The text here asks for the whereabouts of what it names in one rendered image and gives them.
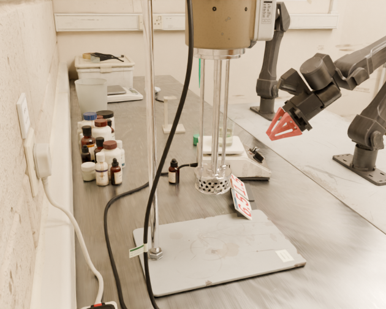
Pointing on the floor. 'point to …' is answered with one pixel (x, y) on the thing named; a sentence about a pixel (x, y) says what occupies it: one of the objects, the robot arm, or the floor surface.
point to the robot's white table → (370, 190)
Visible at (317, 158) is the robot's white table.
